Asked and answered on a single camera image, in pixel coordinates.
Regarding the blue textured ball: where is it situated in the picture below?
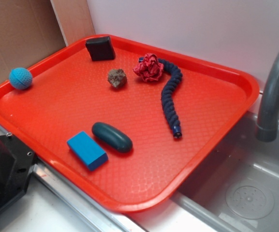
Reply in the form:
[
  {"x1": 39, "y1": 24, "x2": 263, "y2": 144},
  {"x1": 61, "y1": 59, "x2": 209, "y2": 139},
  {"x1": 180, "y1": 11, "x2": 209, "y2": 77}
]
[{"x1": 9, "y1": 67, "x2": 33, "y2": 90}]

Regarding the red plastic tray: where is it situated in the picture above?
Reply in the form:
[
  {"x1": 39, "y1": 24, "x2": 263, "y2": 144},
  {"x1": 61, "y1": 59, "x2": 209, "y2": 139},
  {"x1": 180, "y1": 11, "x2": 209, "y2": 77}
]
[{"x1": 0, "y1": 36, "x2": 259, "y2": 213}]

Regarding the dark teal oval case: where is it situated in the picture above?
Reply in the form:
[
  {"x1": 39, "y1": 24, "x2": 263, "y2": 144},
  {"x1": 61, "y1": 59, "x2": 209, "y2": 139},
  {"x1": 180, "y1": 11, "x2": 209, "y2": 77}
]
[{"x1": 92, "y1": 122, "x2": 133, "y2": 153}]

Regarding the brown crumpled lump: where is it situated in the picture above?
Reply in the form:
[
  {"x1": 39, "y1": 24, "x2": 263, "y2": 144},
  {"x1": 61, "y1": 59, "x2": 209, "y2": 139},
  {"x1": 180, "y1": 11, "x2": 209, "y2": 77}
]
[{"x1": 107, "y1": 69, "x2": 127, "y2": 89}]

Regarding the red crumpled cloth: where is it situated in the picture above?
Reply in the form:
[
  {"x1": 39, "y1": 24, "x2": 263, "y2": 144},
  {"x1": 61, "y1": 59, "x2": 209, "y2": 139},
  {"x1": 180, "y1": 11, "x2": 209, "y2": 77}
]
[{"x1": 133, "y1": 53, "x2": 164, "y2": 82}]

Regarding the blue rectangular block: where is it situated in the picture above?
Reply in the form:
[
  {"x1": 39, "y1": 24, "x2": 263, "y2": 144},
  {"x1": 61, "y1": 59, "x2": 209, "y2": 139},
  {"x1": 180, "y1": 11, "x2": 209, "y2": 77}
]
[{"x1": 67, "y1": 131, "x2": 108, "y2": 171}]

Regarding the black rectangular box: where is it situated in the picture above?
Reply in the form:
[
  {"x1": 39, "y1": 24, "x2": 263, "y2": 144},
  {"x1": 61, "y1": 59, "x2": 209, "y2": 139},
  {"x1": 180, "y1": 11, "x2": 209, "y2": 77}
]
[{"x1": 85, "y1": 36, "x2": 116, "y2": 61}]

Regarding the grey plastic sink basin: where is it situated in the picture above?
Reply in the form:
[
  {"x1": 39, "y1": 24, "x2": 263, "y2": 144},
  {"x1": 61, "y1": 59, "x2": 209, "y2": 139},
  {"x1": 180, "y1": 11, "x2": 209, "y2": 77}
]
[{"x1": 129, "y1": 110, "x2": 279, "y2": 232}]

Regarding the brown cardboard panel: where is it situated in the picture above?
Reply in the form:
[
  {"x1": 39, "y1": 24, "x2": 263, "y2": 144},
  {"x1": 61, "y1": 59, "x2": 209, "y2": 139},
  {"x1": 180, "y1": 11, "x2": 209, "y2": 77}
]
[{"x1": 0, "y1": 0, "x2": 95, "y2": 83}]

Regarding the grey sink faucet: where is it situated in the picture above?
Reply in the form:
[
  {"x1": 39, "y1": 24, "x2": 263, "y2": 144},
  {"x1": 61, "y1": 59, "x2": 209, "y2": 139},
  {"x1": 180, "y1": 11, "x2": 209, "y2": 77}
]
[{"x1": 255, "y1": 53, "x2": 279, "y2": 142}]

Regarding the navy braided rope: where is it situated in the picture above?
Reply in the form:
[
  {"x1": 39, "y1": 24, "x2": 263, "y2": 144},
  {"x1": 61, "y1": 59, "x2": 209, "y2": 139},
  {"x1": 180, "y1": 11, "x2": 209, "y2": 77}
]
[{"x1": 139, "y1": 57, "x2": 184, "y2": 140}]

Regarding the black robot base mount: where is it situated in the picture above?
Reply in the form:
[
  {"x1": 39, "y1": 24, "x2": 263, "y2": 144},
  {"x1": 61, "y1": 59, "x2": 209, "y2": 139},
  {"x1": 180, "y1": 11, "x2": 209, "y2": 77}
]
[{"x1": 0, "y1": 134, "x2": 36, "y2": 213}]

